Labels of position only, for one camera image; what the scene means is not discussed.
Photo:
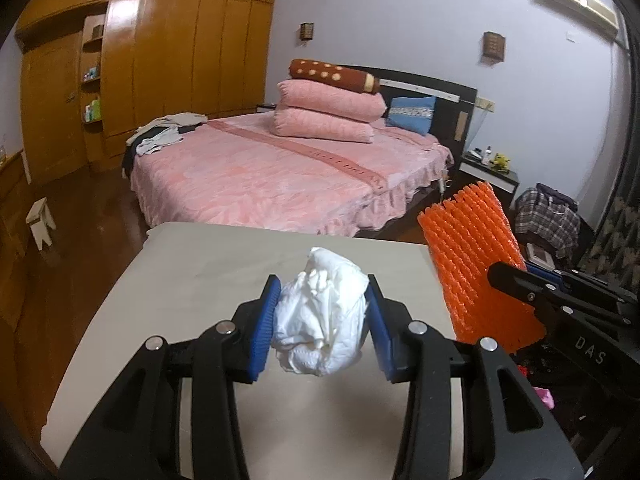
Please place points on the white air conditioner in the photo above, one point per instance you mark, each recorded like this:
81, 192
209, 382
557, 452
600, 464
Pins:
597, 12

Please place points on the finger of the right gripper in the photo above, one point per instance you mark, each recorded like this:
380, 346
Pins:
546, 298
542, 272

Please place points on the wooden wardrobe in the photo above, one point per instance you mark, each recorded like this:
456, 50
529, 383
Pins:
94, 70

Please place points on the brown dotted bolster pillow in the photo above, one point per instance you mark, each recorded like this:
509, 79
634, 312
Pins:
336, 76

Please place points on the wall lamp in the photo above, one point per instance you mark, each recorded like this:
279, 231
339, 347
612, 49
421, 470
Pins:
306, 32
493, 47

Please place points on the left wall lamp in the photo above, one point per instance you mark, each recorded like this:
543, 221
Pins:
306, 32

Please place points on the wall socket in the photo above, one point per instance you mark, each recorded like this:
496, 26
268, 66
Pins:
485, 104

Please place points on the black bed headboard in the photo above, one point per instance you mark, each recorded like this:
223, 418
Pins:
454, 103

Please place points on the black bedside table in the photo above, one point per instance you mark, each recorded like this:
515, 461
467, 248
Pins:
471, 170

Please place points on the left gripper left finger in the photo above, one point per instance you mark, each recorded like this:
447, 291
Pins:
133, 432

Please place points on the pink covered bed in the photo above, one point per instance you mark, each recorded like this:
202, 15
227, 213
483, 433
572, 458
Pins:
234, 171

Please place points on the small white wooden stool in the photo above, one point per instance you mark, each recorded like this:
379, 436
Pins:
40, 222

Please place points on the yellow plush toy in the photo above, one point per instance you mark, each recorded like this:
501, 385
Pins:
500, 163

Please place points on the lower pink pillow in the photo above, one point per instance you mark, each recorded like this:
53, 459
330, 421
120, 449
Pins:
293, 122

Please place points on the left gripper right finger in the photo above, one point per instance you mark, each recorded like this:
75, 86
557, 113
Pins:
470, 414

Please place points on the patterned curtain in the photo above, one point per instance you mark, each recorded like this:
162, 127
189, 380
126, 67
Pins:
614, 255

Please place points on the blue cushion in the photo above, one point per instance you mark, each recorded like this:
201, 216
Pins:
412, 114

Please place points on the white bottle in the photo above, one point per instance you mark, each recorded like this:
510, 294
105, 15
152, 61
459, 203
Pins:
486, 156

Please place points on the plaid cloth covered chair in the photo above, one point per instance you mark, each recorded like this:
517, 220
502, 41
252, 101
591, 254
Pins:
548, 219

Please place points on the white plastic bag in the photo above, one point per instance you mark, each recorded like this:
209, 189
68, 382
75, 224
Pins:
318, 326

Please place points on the wooden sideboard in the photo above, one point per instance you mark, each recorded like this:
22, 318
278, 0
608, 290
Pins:
16, 200

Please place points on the pile of clothes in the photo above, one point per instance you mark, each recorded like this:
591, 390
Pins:
157, 134

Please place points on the right wall lamp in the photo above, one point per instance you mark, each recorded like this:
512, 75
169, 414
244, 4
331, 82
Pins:
493, 47

